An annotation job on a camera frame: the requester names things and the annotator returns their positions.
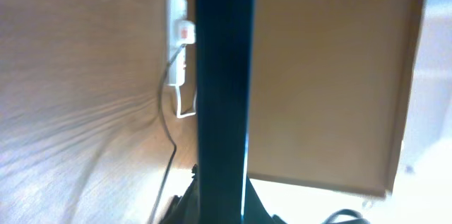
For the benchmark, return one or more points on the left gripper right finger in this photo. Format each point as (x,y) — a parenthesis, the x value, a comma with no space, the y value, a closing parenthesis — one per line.
(254,211)

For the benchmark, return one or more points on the white power strip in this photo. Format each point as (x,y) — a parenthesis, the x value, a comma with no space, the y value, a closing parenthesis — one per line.
(176,12)

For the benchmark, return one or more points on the white USB charger plug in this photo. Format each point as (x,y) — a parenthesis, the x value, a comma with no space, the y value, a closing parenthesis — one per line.
(186,32)

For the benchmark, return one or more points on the blue Samsung Galaxy smartphone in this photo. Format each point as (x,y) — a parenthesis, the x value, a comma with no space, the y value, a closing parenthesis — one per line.
(224,38)

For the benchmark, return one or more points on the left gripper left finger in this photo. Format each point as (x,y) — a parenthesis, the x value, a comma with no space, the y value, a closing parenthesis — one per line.
(184,209)

